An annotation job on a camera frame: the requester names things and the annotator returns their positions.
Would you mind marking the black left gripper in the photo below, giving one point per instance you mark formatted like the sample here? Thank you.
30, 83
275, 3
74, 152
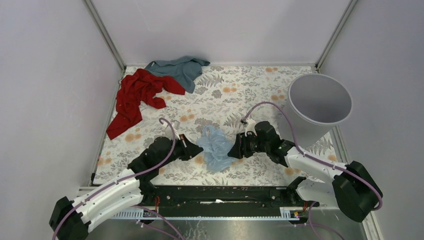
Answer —
190, 149

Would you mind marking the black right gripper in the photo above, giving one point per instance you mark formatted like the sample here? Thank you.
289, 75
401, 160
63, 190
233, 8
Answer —
240, 149

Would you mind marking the light blue plastic trash bag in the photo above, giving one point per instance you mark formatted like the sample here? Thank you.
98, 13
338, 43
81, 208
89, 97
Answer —
215, 148

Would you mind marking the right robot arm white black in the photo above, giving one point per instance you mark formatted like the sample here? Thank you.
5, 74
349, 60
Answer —
349, 187

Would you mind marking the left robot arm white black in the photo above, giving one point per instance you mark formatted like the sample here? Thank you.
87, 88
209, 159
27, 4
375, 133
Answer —
75, 219

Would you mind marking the grey trash bin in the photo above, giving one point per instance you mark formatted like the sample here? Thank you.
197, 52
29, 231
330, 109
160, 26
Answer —
315, 103

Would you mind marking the floral patterned table mat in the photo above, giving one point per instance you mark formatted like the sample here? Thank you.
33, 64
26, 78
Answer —
222, 96

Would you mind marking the grey-blue cloth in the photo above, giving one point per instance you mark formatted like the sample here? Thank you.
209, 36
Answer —
184, 70

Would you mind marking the red cloth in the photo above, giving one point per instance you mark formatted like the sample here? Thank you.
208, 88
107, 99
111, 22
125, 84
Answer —
142, 86

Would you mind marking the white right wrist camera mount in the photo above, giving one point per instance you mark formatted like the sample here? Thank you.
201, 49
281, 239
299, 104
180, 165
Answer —
249, 124

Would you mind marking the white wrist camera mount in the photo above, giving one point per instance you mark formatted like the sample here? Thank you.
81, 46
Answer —
171, 129
249, 124

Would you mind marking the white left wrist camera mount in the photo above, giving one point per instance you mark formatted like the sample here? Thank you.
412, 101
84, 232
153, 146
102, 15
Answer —
171, 129

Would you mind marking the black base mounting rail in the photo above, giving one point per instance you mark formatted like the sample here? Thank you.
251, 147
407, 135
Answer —
208, 201

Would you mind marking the left aluminium corner frame post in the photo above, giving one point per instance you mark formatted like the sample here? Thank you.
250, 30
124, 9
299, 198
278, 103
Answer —
94, 14

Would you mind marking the aluminium corner frame post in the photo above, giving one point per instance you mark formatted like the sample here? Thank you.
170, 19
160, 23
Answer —
335, 34
94, 14

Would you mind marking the right aluminium corner frame post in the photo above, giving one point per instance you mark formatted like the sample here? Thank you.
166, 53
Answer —
335, 34

